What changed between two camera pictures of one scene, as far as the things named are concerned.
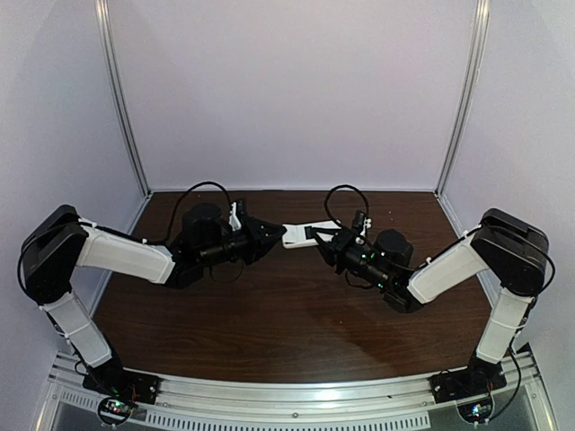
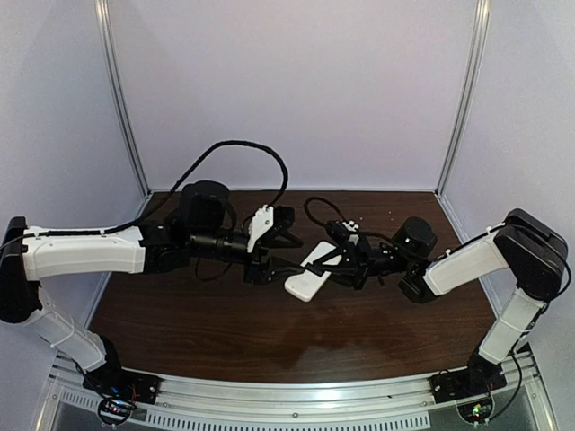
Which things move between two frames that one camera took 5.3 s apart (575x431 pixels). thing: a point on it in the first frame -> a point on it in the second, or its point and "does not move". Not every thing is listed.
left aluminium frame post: [102, 9] does not move
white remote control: [295, 233] -> [306, 285]
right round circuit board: [476, 411] does not move
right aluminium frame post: [482, 21] does not move
